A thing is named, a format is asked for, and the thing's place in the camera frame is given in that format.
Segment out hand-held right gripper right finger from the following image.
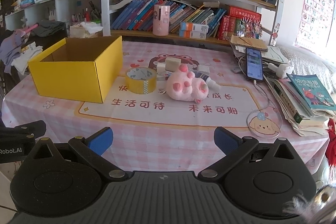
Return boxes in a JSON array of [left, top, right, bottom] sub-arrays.
[[197, 126, 302, 179]]

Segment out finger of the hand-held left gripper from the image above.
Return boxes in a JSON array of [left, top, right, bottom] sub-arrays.
[[14, 120, 47, 138]]

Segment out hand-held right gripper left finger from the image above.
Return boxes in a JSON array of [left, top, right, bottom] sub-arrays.
[[26, 126, 128, 180]]

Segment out blue patterned white-nozzle bottle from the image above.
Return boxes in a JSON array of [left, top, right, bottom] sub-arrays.
[[193, 70, 221, 91]]

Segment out yellow cardboard box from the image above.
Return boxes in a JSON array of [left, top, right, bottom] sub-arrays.
[[28, 35, 123, 104]]

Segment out pink plush toy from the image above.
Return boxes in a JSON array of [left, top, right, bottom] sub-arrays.
[[165, 64, 210, 104]]

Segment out yellowish clear tape roll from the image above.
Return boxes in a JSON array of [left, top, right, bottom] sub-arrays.
[[125, 67, 157, 94]]

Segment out beige rectangular block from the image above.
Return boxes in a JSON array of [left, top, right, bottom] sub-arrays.
[[167, 57, 182, 70]]

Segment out pink cylindrical container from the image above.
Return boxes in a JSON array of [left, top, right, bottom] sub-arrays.
[[152, 4, 171, 37]]

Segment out round clear cartoon coaster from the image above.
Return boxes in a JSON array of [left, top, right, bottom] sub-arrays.
[[246, 111, 283, 138]]

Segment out pile of books and papers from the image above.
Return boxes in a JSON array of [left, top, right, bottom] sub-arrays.
[[263, 74, 332, 137]]

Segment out white printed t-shirt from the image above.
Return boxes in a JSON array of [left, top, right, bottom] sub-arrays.
[[12, 41, 44, 74]]

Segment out blue smartphone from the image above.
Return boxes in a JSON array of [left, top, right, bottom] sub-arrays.
[[245, 47, 264, 82]]

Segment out purple cloth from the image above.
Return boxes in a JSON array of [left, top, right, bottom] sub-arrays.
[[0, 29, 28, 68]]

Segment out white adapter plug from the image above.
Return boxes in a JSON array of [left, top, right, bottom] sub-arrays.
[[267, 63, 294, 78]]

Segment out black stool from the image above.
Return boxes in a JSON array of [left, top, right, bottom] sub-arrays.
[[31, 21, 69, 52]]

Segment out teal picture book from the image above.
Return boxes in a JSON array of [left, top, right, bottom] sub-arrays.
[[286, 73, 336, 111]]

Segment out pink pen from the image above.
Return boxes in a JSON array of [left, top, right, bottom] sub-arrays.
[[21, 24, 40, 33]]

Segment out brown paper envelope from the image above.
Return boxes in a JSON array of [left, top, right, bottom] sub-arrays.
[[230, 35, 269, 53]]

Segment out grey folded cloth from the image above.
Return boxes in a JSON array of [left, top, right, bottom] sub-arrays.
[[34, 20, 66, 37]]

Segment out red cloth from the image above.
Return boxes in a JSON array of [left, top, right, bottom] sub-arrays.
[[326, 118, 336, 146]]

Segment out orange and white small box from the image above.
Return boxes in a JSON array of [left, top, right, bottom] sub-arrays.
[[179, 30, 208, 40], [180, 22, 209, 32]]

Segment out white crumpled cloth bag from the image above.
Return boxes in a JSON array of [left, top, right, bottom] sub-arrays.
[[69, 23, 104, 39]]

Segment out grey bed cover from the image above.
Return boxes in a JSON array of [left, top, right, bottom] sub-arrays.
[[278, 45, 336, 94]]

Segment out thick red books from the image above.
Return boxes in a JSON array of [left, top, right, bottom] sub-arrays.
[[217, 6, 262, 40]]

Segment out white side shelf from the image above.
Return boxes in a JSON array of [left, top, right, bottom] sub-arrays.
[[5, 0, 102, 38]]

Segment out row of blue leaning books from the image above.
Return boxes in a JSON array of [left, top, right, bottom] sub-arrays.
[[112, 0, 227, 33]]

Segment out white charging cable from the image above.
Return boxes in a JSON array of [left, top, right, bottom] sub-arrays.
[[252, 79, 284, 122]]

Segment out alphabet wall poster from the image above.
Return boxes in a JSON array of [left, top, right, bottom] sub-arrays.
[[294, 0, 336, 49]]

